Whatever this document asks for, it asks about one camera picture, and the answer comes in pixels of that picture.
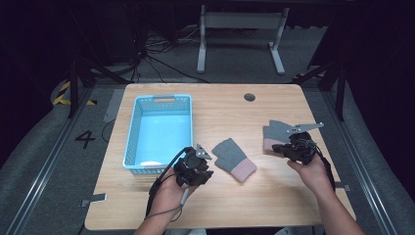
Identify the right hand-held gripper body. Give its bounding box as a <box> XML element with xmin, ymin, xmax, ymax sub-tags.
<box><xmin>287</xmin><ymin>121</ymin><xmax>325</xmax><ymax>165</ymax></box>

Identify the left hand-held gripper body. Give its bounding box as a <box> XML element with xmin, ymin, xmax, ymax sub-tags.
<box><xmin>173</xmin><ymin>143</ymin><xmax>213</xmax><ymax>187</ymax></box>

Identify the grey and pink sock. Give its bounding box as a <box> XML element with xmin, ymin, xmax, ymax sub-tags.
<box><xmin>210</xmin><ymin>137</ymin><xmax>258</xmax><ymax>184</ymax></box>

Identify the person's right hand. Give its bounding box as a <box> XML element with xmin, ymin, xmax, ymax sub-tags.
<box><xmin>287</xmin><ymin>155</ymin><xmax>336</xmax><ymax>197</ymax></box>

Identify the person's left hand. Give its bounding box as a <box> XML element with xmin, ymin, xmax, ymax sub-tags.
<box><xmin>151</xmin><ymin>175</ymin><xmax>199</xmax><ymax>213</ymax></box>

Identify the light blue plastic basket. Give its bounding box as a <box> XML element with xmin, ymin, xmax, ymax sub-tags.
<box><xmin>122</xmin><ymin>93</ymin><xmax>194</xmax><ymax>175</ymax></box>

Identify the black metal stand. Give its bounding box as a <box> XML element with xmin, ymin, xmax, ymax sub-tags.
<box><xmin>67</xmin><ymin>55</ymin><xmax>131</xmax><ymax>120</ymax></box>
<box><xmin>292</xmin><ymin>58</ymin><xmax>348</xmax><ymax>122</ymax></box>

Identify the grey cable with white plug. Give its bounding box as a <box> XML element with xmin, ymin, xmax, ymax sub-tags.
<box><xmin>145</xmin><ymin>187</ymin><xmax>191</xmax><ymax>223</ymax></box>

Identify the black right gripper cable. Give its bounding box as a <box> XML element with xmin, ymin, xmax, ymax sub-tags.
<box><xmin>304</xmin><ymin>139</ymin><xmax>337</xmax><ymax>192</ymax></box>

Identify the aluminium floor rail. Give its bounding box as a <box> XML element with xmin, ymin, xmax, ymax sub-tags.
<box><xmin>321</xmin><ymin>91</ymin><xmax>397</xmax><ymax>235</ymax></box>
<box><xmin>4</xmin><ymin>87</ymin><xmax>94</xmax><ymax>235</ymax></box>

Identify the thin black floor cable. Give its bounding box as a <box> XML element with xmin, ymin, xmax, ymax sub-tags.
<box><xmin>101</xmin><ymin>118</ymin><xmax>116</xmax><ymax>144</ymax></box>

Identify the bundle of black floor cables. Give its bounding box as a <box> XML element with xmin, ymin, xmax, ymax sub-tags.
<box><xmin>130</xmin><ymin>27</ymin><xmax>209</xmax><ymax>84</ymax></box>

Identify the white metal desk frame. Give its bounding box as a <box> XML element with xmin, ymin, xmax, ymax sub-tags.
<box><xmin>196</xmin><ymin>4</ymin><xmax>291</xmax><ymax>76</ymax></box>

